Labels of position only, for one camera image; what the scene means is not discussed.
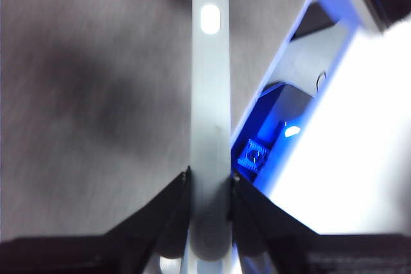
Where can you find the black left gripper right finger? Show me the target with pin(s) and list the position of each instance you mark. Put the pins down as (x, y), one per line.
(260, 219)

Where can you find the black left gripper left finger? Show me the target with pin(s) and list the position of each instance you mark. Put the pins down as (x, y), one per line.
(160, 219)

